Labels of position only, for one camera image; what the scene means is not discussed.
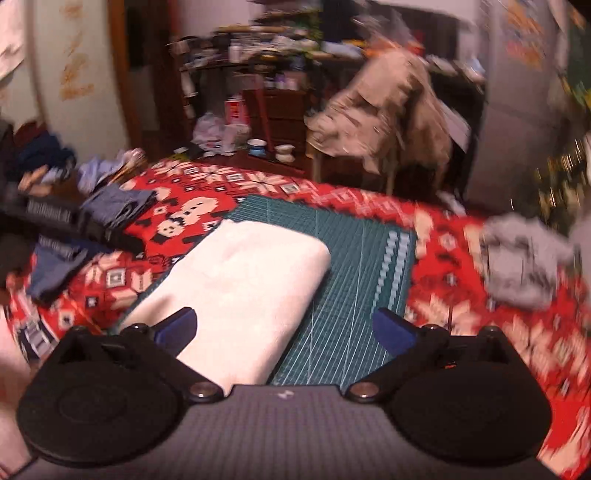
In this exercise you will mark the green cutting mat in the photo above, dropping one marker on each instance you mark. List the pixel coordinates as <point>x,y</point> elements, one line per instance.
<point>351,277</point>

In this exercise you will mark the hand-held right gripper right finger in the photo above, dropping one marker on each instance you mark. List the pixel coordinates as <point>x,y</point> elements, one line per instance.
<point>392,332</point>

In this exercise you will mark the grey refrigerator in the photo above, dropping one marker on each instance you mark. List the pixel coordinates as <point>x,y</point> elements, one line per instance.
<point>512,115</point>

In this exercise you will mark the red patterned blanket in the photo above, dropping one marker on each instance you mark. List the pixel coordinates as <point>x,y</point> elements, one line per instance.
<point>461,286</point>

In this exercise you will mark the pile of plastic bags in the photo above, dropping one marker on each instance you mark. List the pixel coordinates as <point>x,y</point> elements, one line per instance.
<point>217,134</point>

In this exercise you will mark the cluttered shelf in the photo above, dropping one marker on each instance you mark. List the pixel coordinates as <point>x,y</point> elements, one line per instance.
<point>249,46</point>

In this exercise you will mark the blue jeans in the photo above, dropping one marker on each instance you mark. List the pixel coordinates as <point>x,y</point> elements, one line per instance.
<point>115,207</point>

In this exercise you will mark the grey garment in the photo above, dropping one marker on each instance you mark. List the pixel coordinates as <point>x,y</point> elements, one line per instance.
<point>521,263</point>

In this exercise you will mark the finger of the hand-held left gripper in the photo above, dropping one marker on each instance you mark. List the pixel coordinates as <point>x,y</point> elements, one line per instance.
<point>111,235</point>

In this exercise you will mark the blue white cup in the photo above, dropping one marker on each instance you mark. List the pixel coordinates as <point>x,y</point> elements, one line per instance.
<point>256,146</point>

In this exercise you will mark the white knit vest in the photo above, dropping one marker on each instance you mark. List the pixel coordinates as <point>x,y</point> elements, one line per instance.
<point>240,286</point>

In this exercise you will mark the cluster of fridge stickers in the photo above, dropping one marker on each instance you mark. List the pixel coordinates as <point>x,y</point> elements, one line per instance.
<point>524,37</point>

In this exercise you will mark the green Christmas banner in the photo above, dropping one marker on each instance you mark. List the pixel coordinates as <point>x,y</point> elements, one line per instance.
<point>577,55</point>

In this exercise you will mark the beige jacket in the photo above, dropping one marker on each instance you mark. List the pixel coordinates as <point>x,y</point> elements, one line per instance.
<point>392,110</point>

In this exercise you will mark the wooden drawer cabinet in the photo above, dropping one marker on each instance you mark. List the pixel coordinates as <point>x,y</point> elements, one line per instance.
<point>281,120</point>

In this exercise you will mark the small Christmas tree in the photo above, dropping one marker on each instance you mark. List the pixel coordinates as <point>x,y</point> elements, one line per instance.
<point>563,180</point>

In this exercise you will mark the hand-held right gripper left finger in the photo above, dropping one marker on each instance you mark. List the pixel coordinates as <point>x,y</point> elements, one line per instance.
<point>178,330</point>

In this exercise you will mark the dark blue cloth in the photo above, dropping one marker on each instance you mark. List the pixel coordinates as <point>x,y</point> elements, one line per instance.
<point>44,154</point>

